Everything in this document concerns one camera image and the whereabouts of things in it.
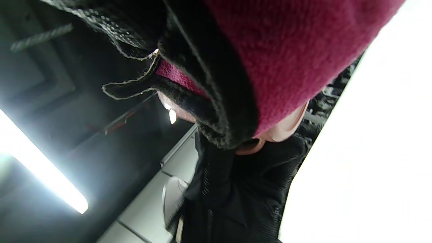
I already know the person's left hand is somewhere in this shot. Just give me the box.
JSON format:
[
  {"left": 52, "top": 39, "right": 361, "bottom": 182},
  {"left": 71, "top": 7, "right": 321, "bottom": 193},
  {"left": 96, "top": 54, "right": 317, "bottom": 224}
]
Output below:
[{"left": 169, "top": 132, "right": 309, "bottom": 243}]

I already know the person's right hand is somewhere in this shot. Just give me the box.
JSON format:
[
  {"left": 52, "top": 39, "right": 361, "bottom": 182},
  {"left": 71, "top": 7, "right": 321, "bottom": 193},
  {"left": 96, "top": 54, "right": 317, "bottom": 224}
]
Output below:
[{"left": 40, "top": 0, "right": 169, "bottom": 61}]

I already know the pink water cup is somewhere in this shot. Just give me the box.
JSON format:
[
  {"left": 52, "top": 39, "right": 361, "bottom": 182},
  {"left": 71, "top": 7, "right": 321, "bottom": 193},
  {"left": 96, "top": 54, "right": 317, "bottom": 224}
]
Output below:
[{"left": 157, "top": 91, "right": 309, "bottom": 156}]

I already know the magenta cloth with black edge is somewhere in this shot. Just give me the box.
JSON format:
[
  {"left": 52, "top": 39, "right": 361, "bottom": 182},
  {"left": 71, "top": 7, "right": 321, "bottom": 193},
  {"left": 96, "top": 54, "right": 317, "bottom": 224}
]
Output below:
[{"left": 101, "top": 0, "right": 405, "bottom": 151}]

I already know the long ceiling light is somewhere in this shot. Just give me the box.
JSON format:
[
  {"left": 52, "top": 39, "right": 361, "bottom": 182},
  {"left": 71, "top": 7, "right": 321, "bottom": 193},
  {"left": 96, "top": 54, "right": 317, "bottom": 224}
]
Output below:
[{"left": 0, "top": 108, "right": 89, "bottom": 215}]

